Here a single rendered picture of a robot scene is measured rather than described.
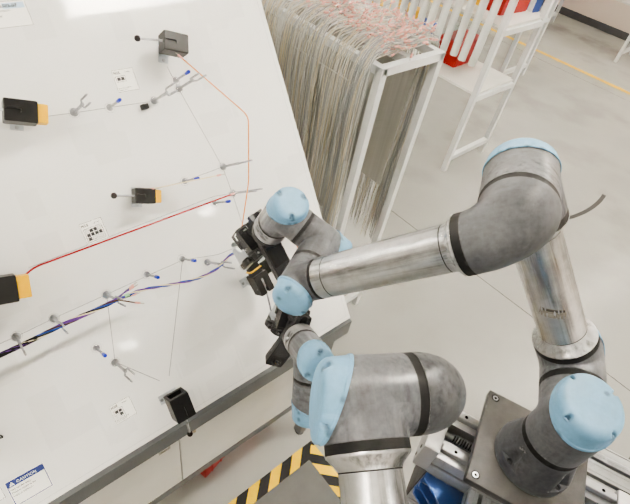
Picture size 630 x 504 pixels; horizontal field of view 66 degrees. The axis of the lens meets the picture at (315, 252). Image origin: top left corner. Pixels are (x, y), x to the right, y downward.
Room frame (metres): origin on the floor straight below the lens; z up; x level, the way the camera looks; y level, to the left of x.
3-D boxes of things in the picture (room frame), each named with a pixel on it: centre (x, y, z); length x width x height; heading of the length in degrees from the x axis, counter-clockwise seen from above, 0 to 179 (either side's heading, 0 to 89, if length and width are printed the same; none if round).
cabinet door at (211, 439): (0.77, 0.08, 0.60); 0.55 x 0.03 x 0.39; 139
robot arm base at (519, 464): (0.49, -0.52, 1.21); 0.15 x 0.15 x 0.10
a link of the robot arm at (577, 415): (0.49, -0.52, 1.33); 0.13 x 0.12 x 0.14; 168
